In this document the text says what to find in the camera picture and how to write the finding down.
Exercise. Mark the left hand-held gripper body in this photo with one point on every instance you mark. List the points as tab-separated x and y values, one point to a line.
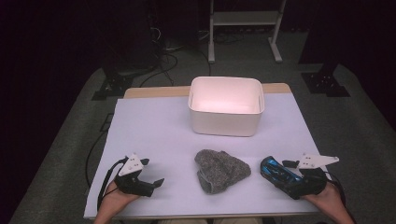
130	183

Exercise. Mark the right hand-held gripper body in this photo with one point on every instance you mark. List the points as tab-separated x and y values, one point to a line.
314	183

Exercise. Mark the blue toy car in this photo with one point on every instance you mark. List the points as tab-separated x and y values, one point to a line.
274	169

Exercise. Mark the grey fuzzy cloth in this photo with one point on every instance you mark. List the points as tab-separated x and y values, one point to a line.
218	171

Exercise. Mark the white plastic bin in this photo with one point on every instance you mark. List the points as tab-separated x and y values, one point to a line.
225	123

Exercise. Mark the person's right hand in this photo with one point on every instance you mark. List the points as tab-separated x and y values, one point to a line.
327	199

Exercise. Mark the person's left hand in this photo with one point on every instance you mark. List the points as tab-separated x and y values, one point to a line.
116	199

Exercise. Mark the white table mat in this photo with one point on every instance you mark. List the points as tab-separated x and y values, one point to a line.
149	124

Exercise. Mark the black floor socket plate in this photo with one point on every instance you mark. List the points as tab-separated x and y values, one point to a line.
107	123

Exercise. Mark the wooden table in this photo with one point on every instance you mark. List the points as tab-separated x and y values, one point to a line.
155	91

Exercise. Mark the black stand base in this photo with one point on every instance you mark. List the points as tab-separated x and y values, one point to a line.
325	84
113	85

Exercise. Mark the white metal stand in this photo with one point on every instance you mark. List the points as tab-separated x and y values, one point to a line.
246	18

